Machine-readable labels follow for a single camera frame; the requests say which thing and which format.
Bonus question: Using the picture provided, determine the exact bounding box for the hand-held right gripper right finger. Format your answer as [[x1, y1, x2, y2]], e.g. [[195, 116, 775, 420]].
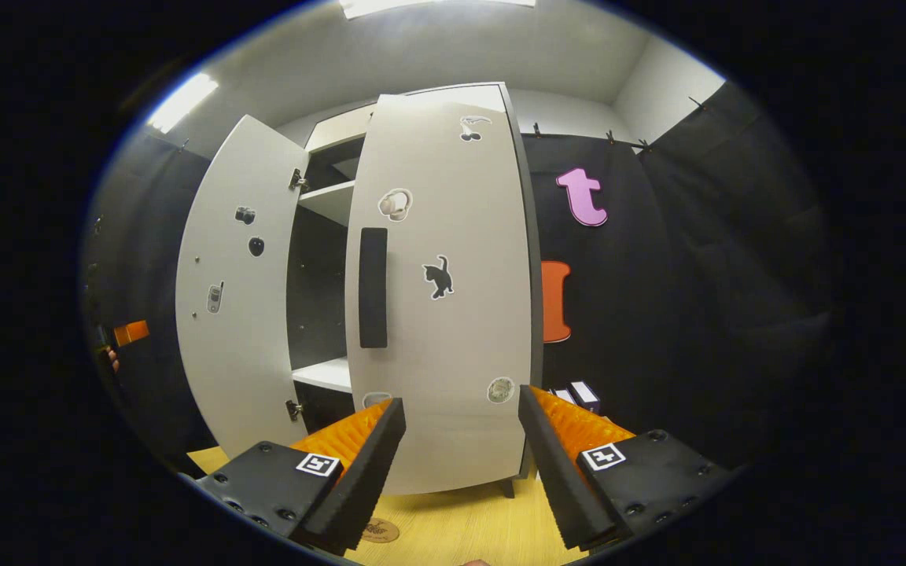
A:
[[516, 384, 735, 553]]

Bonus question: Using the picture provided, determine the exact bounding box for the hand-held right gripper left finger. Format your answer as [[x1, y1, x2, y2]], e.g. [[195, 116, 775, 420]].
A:
[[196, 397, 407, 555]]

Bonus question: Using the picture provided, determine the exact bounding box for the camera sticker cabinet door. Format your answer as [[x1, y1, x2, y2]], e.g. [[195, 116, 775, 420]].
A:
[[175, 115, 311, 458]]

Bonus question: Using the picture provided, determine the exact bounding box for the black cat sticker cabinet door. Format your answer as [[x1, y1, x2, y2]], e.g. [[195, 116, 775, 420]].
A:
[[344, 83, 537, 497]]

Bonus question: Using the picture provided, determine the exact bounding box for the round wooden coaster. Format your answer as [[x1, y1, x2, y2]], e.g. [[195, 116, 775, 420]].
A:
[[362, 518, 401, 545]]

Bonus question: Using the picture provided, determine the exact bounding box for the white cabinet shelf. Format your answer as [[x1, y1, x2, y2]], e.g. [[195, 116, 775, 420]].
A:
[[291, 357, 354, 395], [297, 180, 356, 228]]

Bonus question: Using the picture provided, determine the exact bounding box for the white and grey cabinet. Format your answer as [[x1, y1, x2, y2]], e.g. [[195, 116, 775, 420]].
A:
[[286, 82, 546, 501]]

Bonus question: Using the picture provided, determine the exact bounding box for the black backdrop cloth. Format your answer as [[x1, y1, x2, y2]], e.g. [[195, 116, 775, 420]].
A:
[[82, 79, 841, 472]]

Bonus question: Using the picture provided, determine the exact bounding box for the rectangular ceiling light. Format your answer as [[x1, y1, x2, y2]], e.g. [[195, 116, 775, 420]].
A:
[[338, 0, 537, 21], [146, 72, 220, 134]]

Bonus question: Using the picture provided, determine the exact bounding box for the black door handle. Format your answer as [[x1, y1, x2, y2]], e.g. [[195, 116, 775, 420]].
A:
[[358, 227, 389, 350]]

